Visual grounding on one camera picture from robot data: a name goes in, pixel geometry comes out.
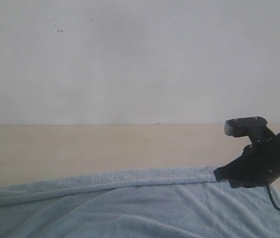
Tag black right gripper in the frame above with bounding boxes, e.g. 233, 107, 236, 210
213, 133, 280, 189

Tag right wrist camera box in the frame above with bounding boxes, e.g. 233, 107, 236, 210
224, 117, 268, 137

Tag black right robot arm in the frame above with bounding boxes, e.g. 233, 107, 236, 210
213, 117, 280, 188

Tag light blue fleece towel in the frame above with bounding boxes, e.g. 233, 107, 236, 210
0, 167, 280, 238

